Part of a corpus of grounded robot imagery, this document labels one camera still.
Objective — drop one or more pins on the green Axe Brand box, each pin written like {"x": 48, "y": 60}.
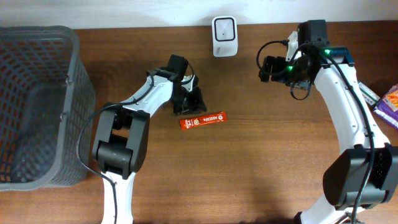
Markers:
{"x": 371, "y": 98}

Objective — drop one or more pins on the grey plastic mesh basket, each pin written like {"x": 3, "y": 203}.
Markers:
{"x": 46, "y": 96}

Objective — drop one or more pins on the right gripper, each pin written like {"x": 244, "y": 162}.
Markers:
{"x": 270, "y": 69}

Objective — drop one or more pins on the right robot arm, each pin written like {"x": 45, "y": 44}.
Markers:
{"x": 365, "y": 173}

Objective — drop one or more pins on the red Nescafe stick sachet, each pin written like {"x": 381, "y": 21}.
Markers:
{"x": 189, "y": 123}

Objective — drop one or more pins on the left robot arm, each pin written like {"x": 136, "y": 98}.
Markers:
{"x": 122, "y": 135}

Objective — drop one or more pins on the orange Kleenex tissue pack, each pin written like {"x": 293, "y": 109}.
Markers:
{"x": 391, "y": 100}

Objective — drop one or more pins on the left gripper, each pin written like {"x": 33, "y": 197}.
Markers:
{"x": 189, "y": 101}

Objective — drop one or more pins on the white barcode scanner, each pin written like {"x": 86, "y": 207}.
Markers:
{"x": 225, "y": 36}

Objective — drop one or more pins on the Carefree liners pack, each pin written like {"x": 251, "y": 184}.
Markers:
{"x": 385, "y": 113}

